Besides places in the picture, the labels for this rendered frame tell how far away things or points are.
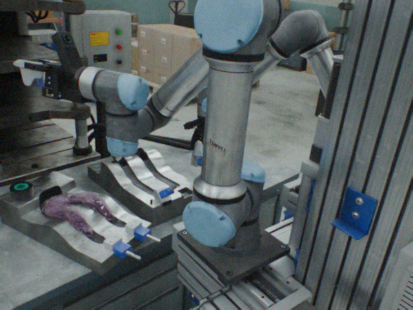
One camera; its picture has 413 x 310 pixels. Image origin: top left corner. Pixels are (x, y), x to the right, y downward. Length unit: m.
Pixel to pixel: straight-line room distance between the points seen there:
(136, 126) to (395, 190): 0.58
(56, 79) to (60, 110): 1.04
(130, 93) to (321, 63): 0.76
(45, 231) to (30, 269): 0.13
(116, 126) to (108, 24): 1.30
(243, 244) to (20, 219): 0.84
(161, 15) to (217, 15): 8.87
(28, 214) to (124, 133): 0.71
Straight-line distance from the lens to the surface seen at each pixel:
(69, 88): 1.00
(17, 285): 1.35
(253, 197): 0.93
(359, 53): 0.89
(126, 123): 0.90
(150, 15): 9.39
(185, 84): 0.92
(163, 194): 1.46
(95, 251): 1.33
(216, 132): 0.75
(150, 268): 1.62
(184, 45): 5.37
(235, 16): 0.67
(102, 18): 2.14
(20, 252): 1.47
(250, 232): 1.01
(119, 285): 1.56
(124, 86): 0.87
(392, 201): 0.89
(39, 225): 1.44
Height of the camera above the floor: 1.69
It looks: 26 degrees down
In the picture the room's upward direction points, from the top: 5 degrees clockwise
